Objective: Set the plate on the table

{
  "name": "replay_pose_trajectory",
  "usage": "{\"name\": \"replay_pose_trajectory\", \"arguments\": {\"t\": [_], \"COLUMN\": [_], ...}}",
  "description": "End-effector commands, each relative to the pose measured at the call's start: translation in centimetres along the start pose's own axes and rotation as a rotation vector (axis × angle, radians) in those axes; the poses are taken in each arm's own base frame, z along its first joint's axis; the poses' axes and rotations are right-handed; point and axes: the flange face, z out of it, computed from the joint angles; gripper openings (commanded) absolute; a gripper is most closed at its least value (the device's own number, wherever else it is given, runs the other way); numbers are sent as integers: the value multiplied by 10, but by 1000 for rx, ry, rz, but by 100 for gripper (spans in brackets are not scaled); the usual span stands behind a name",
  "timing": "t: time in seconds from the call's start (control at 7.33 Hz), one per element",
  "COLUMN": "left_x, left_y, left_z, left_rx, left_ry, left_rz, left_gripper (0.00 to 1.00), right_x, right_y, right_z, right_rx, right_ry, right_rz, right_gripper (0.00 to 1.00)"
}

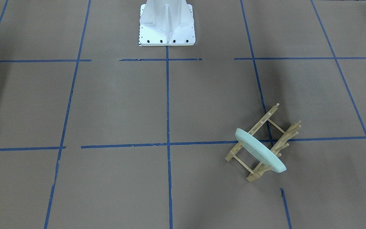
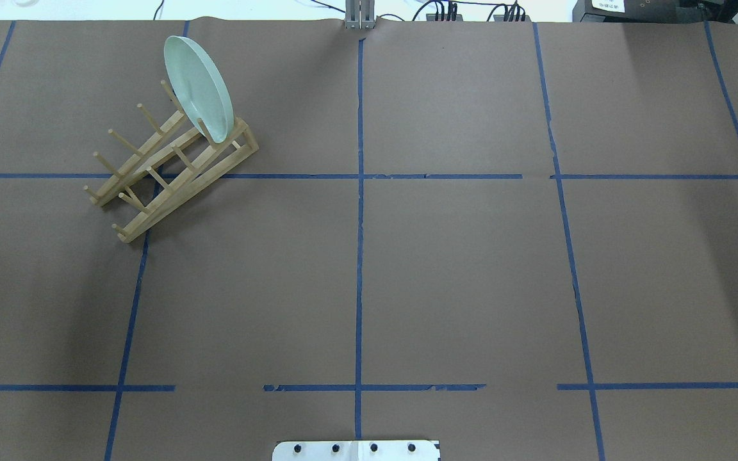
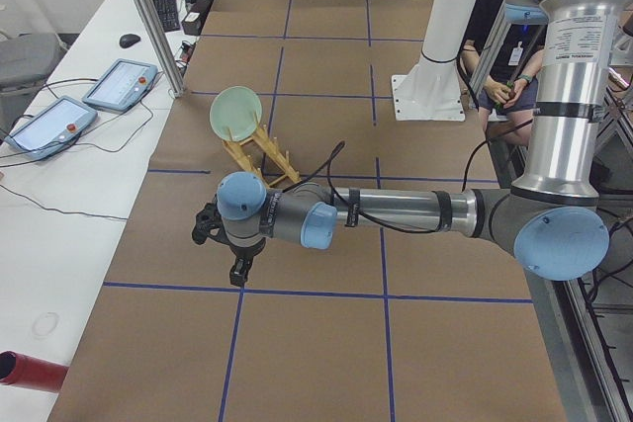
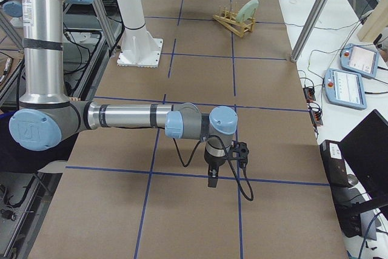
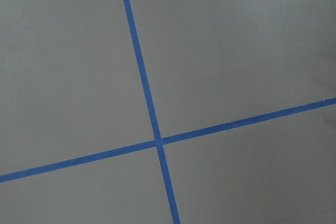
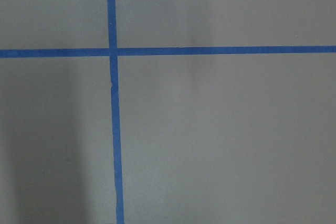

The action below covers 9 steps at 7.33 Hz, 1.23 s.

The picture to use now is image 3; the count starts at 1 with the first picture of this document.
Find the aluminium frame post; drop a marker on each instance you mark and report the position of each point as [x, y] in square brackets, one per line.
[161, 46]

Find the far teach pendant tablet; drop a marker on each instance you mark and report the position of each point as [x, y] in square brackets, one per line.
[121, 86]

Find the brown paper table cover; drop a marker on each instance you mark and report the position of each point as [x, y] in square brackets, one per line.
[381, 326]

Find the pale green plate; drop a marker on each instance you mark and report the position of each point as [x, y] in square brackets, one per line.
[235, 113]

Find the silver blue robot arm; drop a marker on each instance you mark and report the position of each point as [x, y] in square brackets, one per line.
[546, 220]

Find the teach pendant tablet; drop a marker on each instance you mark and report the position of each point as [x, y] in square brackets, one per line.
[52, 129]
[121, 86]

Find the red cylinder tube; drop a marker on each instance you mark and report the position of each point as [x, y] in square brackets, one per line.
[24, 371]

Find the black computer mouse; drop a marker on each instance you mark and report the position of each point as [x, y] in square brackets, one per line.
[128, 40]

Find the near teach pendant tablet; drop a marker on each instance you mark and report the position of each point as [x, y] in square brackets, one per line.
[52, 129]

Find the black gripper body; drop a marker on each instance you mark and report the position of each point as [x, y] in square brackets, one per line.
[243, 254]

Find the grey office chair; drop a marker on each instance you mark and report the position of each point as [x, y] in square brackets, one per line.
[26, 63]

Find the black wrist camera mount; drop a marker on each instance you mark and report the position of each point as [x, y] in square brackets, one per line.
[209, 225]

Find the dark box on table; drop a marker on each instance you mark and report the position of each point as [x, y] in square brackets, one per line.
[193, 23]

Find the wooden dish rack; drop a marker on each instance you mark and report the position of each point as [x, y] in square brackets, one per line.
[253, 148]

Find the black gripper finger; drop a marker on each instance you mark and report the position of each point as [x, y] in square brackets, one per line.
[238, 273]

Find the black keyboard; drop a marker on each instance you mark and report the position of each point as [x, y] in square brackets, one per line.
[168, 14]

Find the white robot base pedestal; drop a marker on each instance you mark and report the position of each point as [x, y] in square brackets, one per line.
[431, 90]

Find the seated person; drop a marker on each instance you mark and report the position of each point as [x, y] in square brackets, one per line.
[510, 89]

